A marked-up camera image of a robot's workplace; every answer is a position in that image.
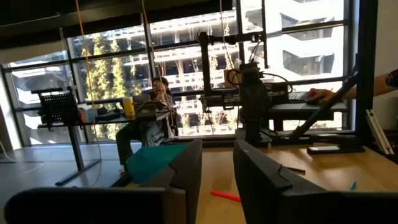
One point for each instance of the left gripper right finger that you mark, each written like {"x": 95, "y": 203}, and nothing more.
{"x": 267, "y": 193}

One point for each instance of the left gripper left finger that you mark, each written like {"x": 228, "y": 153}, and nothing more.
{"x": 180, "y": 199}

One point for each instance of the red pen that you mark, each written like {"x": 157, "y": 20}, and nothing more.
{"x": 224, "y": 195}

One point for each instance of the person's forearm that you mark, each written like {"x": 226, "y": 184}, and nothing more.
{"x": 379, "y": 86}

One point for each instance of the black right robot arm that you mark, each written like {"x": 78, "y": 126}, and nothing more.
{"x": 253, "y": 99}

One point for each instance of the teal plastic bin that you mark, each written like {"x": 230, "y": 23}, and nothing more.
{"x": 149, "y": 161}

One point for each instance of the black rectangular bar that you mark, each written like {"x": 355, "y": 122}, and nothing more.
{"x": 342, "y": 151}

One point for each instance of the black side desk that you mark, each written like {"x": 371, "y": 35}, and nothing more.
{"x": 298, "y": 110}

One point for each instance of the laptop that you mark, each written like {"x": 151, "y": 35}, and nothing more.
{"x": 144, "y": 110}

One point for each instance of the black electronics box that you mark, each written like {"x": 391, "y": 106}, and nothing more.
{"x": 224, "y": 98}

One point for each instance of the yellow cup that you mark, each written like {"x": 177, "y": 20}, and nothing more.
{"x": 128, "y": 107}

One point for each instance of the person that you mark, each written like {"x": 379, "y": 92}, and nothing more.
{"x": 160, "y": 90}

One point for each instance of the person's hand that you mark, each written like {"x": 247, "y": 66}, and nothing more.
{"x": 320, "y": 95}

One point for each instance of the black metal pole stand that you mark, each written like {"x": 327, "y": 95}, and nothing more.
{"x": 205, "y": 62}

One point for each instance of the black perforated panel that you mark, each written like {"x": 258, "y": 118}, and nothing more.
{"x": 59, "y": 107}

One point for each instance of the silver aluminium bracket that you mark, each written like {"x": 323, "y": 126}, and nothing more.
{"x": 379, "y": 133}

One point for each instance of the black metal rig frame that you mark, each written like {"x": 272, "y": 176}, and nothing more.
{"x": 367, "y": 77}

